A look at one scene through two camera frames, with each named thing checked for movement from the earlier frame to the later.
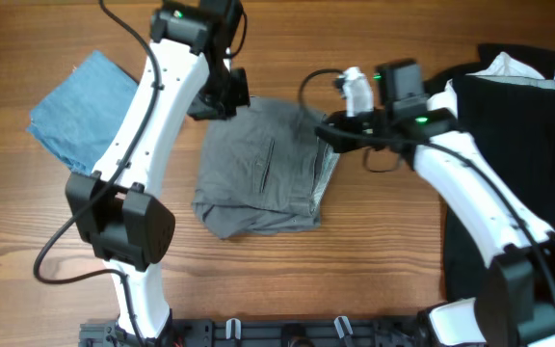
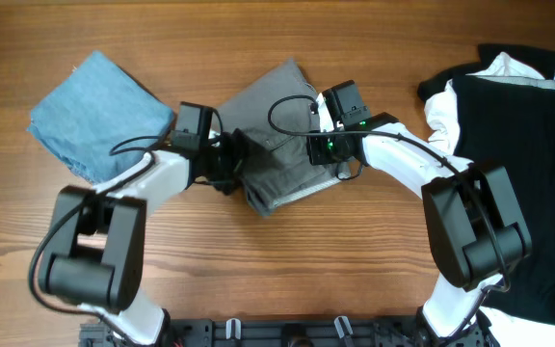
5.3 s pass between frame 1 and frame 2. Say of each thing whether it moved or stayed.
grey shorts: moved
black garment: stayed
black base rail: stayed
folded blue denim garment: stayed
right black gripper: moved
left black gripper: moved
